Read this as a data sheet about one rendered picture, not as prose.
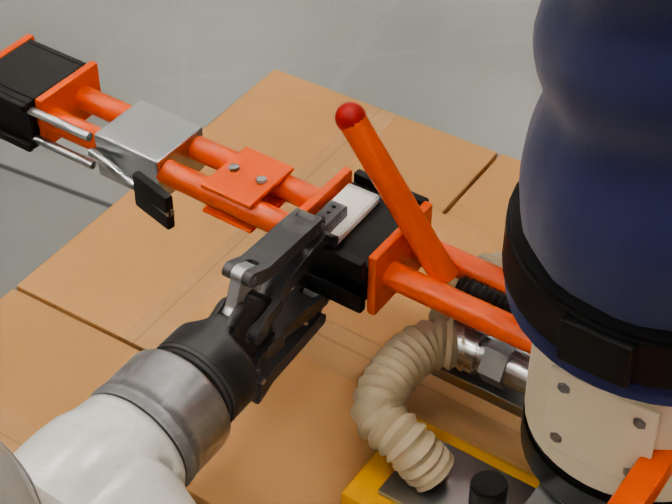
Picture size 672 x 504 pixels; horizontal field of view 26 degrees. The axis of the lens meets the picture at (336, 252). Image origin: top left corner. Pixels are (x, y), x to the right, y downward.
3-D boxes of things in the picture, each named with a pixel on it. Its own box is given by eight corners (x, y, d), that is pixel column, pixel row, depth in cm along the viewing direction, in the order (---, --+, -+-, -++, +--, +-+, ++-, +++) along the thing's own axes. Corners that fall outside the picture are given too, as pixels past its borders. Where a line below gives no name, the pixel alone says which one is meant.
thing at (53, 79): (103, 107, 132) (98, 61, 129) (47, 148, 128) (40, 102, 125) (35, 77, 136) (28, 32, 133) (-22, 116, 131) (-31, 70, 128)
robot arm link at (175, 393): (90, 460, 104) (143, 408, 108) (192, 515, 100) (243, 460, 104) (76, 371, 98) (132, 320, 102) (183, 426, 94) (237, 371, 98)
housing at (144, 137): (208, 165, 127) (205, 123, 124) (158, 206, 123) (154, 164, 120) (146, 137, 130) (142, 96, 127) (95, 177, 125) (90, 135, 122)
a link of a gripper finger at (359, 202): (300, 236, 113) (299, 229, 112) (348, 189, 117) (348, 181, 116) (332, 250, 111) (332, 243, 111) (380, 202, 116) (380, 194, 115)
